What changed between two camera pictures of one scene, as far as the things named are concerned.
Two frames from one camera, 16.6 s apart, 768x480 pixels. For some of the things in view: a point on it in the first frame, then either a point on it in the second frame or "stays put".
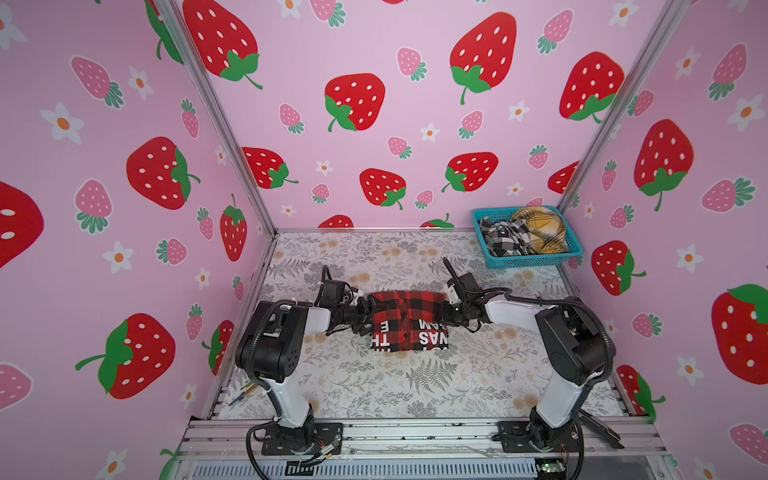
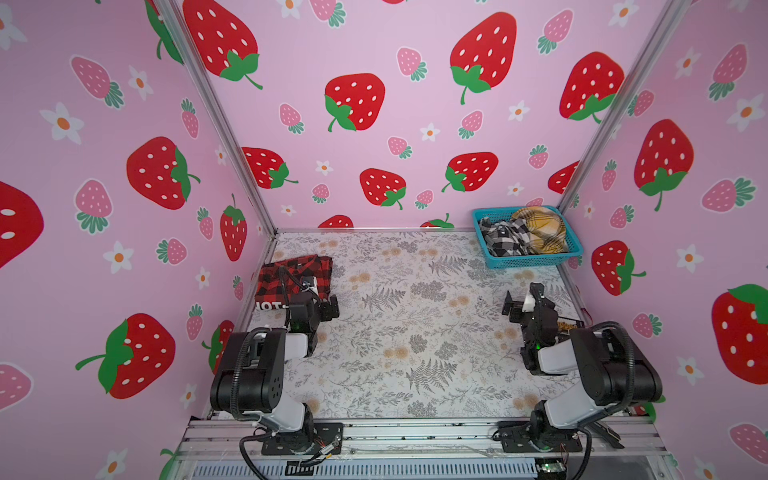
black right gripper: (445, 318) -> (516, 316)
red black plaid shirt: (408, 320) -> (275, 282)
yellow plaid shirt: (547, 233) stays put
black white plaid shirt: (510, 238) stays put
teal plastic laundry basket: (525, 237) stays put
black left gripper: (364, 315) -> (323, 308)
